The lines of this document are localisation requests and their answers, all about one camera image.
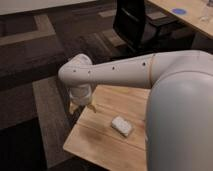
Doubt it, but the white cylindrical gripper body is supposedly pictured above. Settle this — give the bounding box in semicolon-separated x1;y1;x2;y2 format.
69;84;92;106

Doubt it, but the clear drinking glass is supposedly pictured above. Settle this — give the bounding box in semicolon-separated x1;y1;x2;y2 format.
200;0;213;22

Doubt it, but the black office chair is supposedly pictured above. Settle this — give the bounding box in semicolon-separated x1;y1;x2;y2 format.
113;0;176;52

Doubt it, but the white sponge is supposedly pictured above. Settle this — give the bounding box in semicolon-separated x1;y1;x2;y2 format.
111;116;132;137

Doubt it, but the blue round coaster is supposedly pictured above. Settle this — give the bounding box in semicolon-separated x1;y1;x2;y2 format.
172;8;187;15

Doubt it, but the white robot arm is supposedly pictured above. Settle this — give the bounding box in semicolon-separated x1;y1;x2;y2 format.
58;50;213;171

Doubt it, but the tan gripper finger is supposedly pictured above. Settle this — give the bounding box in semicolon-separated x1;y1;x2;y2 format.
69;102;78;115
87;104;97;113

